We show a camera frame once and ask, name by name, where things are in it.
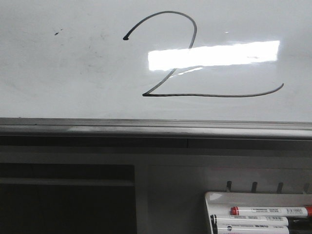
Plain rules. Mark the white plastic marker tray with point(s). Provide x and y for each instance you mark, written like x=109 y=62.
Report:
x=220 y=203

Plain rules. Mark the red capped whiteboard marker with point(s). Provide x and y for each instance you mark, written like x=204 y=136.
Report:
x=273 y=211

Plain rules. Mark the black capped whiteboard marker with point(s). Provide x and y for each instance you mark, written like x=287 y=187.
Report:
x=261 y=220

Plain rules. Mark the white whiteboard with aluminium frame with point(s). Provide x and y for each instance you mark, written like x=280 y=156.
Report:
x=170 y=68

